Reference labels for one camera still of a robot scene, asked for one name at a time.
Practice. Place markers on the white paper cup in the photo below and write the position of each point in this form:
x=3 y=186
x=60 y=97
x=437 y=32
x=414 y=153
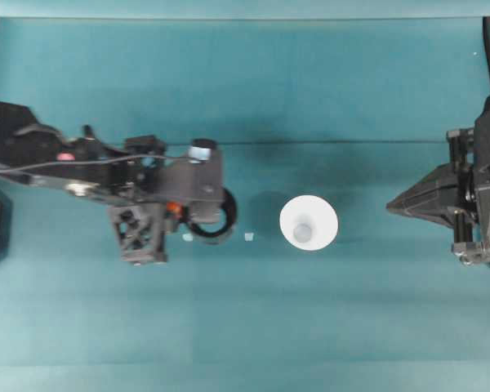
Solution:
x=310 y=212

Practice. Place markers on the small white scrap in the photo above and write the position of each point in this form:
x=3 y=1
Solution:
x=249 y=236
x=187 y=237

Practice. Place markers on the blue-green table cloth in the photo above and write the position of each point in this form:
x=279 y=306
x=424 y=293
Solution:
x=245 y=318

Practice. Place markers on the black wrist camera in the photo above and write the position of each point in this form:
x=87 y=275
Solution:
x=192 y=179

